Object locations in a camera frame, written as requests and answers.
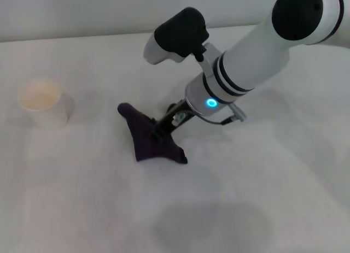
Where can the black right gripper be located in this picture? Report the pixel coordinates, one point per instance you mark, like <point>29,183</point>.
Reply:
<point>175,119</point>

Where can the purple rag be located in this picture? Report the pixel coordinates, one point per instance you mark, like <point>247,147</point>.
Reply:
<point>149,146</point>

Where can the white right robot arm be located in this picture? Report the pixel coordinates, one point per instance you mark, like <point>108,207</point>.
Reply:
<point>254,64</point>

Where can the white paper cup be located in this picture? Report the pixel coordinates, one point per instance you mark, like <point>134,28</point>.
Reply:
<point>43,105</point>

